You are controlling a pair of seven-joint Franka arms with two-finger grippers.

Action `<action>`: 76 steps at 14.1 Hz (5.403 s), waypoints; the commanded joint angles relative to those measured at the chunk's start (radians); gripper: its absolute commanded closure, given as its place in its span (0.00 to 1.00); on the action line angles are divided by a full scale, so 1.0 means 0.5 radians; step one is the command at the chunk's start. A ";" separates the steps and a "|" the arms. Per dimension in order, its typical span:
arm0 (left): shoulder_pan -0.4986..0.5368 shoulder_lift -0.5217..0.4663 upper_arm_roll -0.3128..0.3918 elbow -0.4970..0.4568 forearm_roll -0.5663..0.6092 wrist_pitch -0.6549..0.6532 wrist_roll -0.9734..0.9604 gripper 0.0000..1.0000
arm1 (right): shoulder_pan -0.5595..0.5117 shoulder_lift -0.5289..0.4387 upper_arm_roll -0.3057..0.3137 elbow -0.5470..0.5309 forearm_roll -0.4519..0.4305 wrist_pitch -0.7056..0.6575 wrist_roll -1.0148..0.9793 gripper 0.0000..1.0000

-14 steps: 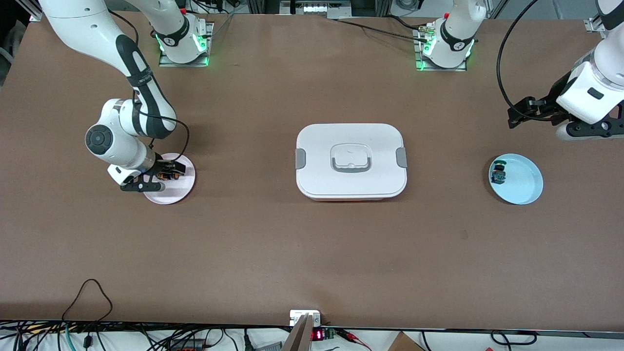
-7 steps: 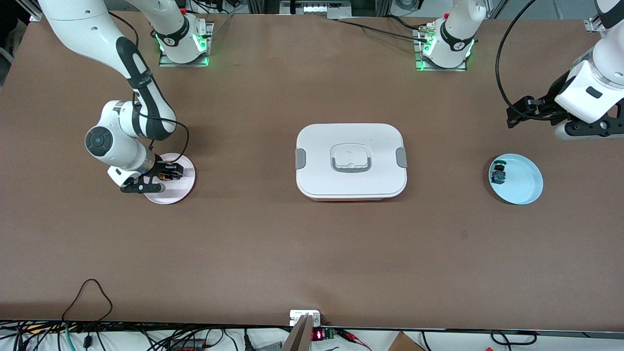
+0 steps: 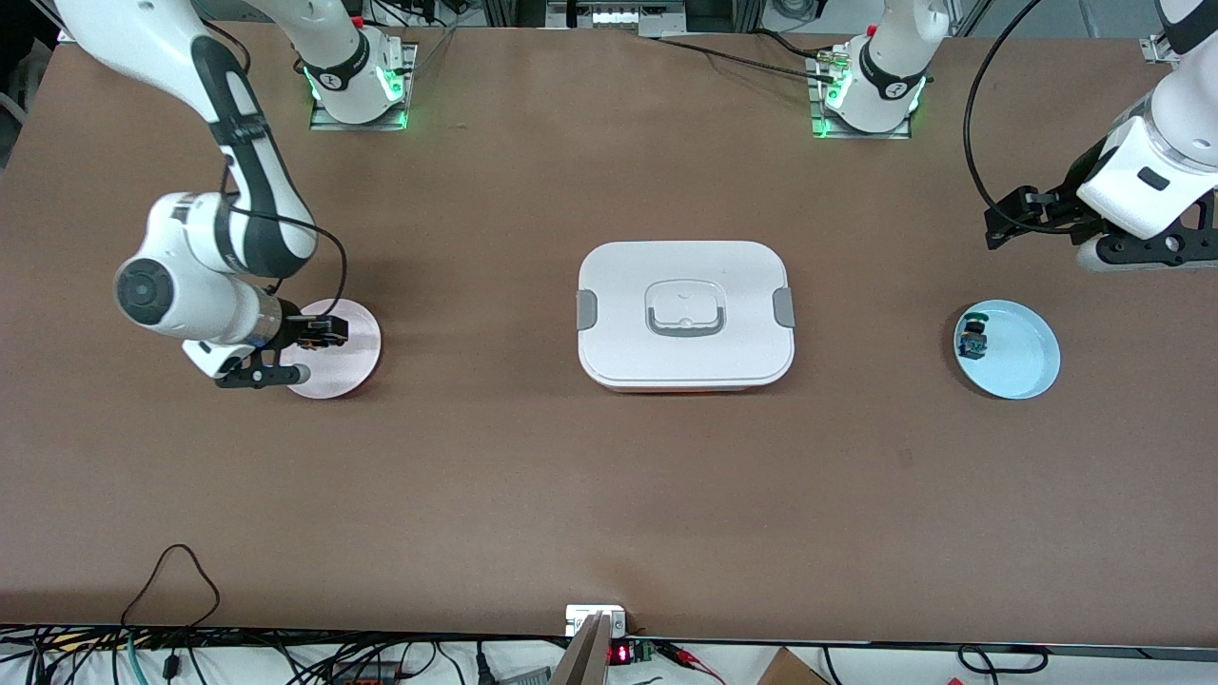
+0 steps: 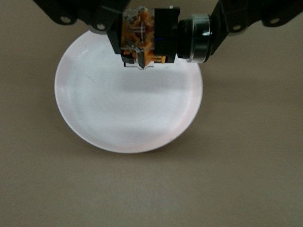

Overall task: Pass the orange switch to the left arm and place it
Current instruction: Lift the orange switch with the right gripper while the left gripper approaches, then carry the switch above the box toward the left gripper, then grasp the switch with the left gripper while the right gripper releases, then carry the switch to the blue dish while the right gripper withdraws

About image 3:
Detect black orange power strip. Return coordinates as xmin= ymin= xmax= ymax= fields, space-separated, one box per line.
xmin=325 ymin=660 xmax=403 ymax=685

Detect red clip leads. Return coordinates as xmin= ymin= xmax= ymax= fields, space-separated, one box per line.
xmin=655 ymin=641 xmax=728 ymax=684

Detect thin black cable loop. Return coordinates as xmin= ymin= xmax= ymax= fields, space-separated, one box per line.
xmin=121 ymin=543 xmax=223 ymax=631

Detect brown cardboard piece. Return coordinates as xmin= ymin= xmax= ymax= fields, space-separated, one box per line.
xmin=757 ymin=647 xmax=831 ymax=685

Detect white lunch box grey clips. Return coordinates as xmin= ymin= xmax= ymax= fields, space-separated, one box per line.
xmin=576 ymin=240 xmax=796 ymax=394

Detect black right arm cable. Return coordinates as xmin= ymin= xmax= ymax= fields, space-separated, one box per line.
xmin=217 ymin=157 xmax=349 ymax=298

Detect green blue switch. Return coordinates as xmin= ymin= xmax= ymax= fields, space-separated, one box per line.
xmin=956 ymin=311 xmax=992 ymax=362

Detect light blue round plate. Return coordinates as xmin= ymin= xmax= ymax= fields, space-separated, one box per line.
xmin=953 ymin=300 xmax=1061 ymax=401

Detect black braided cable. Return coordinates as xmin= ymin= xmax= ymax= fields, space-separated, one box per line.
xmin=655 ymin=36 xmax=840 ymax=79

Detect flat black cable loop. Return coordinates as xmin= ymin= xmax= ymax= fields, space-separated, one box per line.
xmin=957 ymin=644 xmax=1051 ymax=675

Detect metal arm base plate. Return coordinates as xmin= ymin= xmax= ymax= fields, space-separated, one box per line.
xmin=308 ymin=42 xmax=420 ymax=132
xmin=807 ymin=52 xmax=913 ymax=141

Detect pink round plate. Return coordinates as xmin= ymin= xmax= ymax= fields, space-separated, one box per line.
xmin=282 ymin=299 xmax=383 ymax=401

